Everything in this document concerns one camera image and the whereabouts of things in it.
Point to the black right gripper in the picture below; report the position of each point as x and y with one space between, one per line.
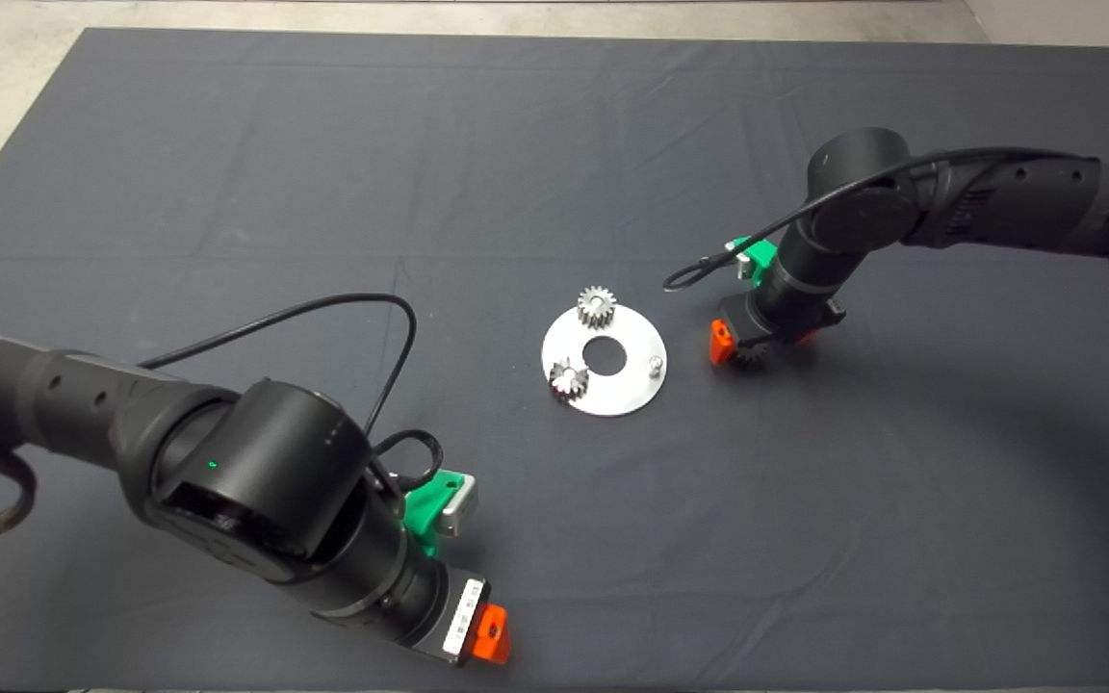
786 313

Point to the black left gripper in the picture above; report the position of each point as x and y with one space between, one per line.
439 611

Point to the small dark steel gear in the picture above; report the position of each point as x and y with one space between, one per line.
752 358

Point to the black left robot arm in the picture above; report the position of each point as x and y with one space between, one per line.
256 481

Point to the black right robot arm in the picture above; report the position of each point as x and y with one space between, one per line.
997 202

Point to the round metal plate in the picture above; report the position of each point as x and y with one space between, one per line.
612 390

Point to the dark grey table cloth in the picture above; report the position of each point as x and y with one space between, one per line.
420 173

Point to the right wrist green camera mount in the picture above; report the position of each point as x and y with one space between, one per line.
761 258

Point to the wrist green camera mount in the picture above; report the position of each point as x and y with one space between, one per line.
425 510
761 258

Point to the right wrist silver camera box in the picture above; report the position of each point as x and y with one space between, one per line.
739 260

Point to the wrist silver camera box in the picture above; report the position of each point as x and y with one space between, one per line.
739 260
458 505

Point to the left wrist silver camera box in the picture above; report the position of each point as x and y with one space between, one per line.
458 505

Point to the left wrist green camera mount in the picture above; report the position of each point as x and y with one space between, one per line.
425 510

